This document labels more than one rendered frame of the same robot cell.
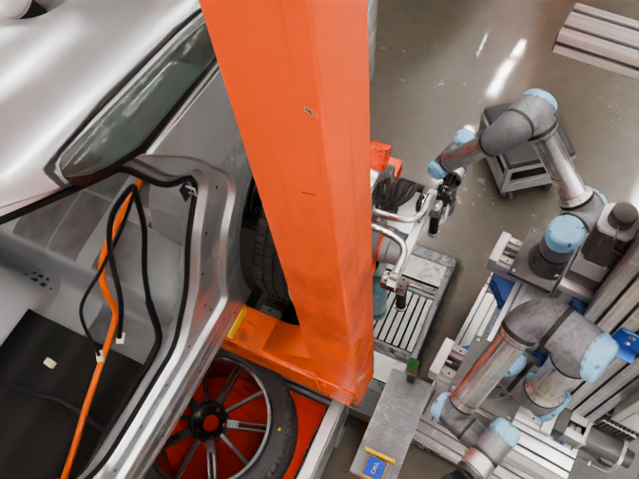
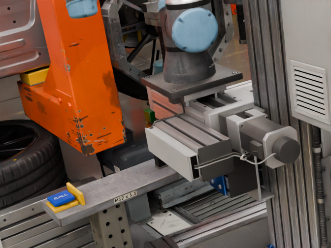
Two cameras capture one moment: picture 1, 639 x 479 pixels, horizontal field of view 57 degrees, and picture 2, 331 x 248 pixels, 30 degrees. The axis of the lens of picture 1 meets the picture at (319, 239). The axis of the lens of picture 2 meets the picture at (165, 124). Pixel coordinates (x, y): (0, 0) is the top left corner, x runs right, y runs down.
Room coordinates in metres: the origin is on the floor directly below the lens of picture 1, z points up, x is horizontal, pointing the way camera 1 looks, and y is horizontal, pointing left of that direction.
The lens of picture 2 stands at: (-1.05, -1.23, 1.30)
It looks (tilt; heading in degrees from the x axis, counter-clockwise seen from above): 20 degrees down; 29
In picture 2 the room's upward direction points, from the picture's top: 10 degrees counter-clockwise
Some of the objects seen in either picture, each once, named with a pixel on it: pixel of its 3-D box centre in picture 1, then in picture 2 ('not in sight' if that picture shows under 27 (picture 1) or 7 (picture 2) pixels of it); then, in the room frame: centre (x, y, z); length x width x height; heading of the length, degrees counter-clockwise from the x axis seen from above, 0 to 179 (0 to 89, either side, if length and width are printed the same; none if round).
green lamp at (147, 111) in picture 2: (413, 365); (151, 114); (0.64, -0.26, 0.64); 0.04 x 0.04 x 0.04; 56
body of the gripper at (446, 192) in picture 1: (447, 189); not in sight; (1.23, -0.52, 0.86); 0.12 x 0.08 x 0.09; 146
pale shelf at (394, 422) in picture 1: (392, 427); (111, 190); (0.48, -0.15, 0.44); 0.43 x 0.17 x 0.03; 146
